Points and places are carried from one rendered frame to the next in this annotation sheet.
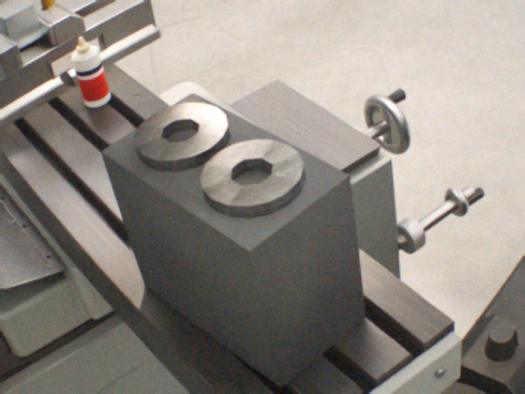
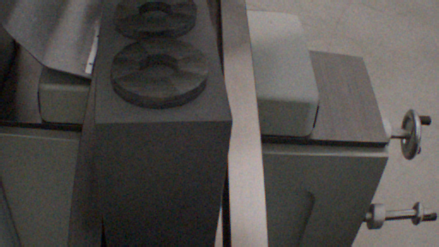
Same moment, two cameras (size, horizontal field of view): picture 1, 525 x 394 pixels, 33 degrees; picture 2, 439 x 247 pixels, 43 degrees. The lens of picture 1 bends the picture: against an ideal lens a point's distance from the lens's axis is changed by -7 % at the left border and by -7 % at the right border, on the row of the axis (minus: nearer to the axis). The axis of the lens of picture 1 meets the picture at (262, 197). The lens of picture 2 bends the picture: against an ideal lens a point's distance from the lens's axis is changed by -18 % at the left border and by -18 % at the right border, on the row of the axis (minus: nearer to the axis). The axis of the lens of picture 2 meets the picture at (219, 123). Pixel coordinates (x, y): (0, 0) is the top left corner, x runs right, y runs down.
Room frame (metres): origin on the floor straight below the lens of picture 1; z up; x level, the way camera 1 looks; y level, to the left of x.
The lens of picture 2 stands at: (0.24, -0.23, 1.45)
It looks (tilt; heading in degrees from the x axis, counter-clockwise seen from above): 42 degrees down; 23
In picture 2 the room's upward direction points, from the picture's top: 7 degrees clockwise
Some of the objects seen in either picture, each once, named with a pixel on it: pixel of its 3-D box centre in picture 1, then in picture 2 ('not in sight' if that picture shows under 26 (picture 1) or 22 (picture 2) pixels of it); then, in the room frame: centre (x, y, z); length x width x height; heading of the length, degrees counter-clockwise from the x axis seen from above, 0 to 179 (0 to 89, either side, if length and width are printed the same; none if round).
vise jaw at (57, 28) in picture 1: (50, 18); not in sight; (1.26, 0.26, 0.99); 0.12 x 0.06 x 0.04; 31
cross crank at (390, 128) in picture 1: (372, 133); (399, 134); (1.31, -0.21, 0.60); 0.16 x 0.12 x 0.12; 119
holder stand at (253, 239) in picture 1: (233, 232); (152, 112); (0.68, 0.03, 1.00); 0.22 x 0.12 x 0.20; 35
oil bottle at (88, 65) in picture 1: (89, 68); not in sight; (1.13, 0.20, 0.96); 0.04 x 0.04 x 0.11
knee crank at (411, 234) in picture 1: (441, 213); (404, 214); (1.21, -0.30, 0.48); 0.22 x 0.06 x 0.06; 119
